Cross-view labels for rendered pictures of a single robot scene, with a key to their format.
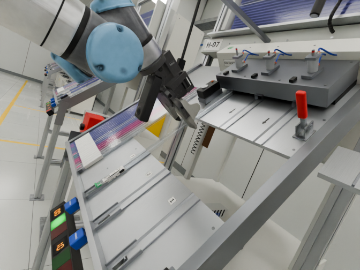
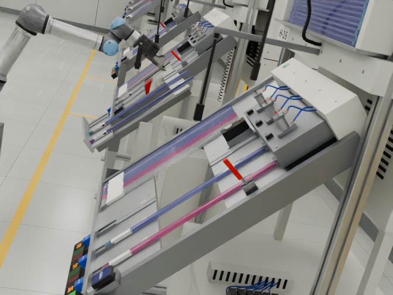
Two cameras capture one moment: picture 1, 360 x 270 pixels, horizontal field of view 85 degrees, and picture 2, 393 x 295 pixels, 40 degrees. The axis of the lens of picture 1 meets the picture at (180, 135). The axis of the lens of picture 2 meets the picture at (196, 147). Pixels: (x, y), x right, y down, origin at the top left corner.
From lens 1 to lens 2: 240 cm
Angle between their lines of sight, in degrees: 29
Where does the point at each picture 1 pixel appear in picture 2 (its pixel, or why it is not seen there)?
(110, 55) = (107, 49)
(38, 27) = (92, 46)
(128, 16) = (121, 28)
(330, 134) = (190, 65)
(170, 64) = (145, 40)
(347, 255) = not seen: outside the picture
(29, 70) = (104, 17)
